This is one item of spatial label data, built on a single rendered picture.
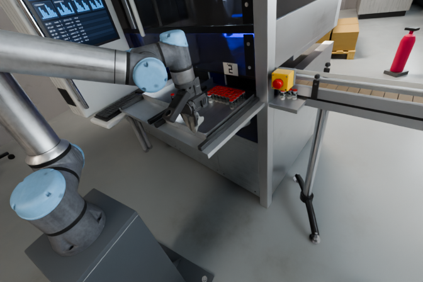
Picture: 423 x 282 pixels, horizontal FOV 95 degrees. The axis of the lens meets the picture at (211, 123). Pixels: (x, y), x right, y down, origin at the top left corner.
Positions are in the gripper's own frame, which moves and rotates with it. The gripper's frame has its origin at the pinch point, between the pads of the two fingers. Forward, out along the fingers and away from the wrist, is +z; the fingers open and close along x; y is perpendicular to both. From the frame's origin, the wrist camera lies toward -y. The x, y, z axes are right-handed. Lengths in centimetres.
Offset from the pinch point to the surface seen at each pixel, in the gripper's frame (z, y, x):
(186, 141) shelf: 3.6, -3.3, 1.2
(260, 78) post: -8.3, 35.8, -8.8
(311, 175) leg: 56, 51, -33
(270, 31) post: -26.6, 38.2, -12.4
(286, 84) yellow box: -7.6, 35.2, -20.7
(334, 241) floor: 91, 41, -54
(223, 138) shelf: 3.6, 5.6, -10.2
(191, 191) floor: 91, 14, 45
